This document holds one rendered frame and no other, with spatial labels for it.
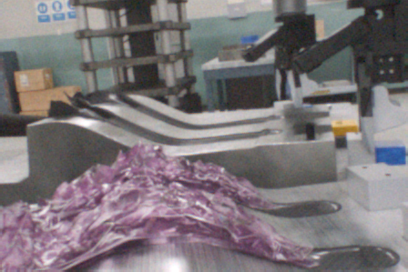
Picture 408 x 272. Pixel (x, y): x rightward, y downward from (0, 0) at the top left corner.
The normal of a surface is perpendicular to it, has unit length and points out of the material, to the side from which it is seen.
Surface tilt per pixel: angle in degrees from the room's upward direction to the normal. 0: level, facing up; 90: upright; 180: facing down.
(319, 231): 0
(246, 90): 90
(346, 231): 0
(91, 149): 90
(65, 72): 90
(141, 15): 90
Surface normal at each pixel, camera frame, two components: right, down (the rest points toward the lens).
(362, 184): -0.99, 0.12
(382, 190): 0.09, 0.15
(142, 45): -0.12, 0.18
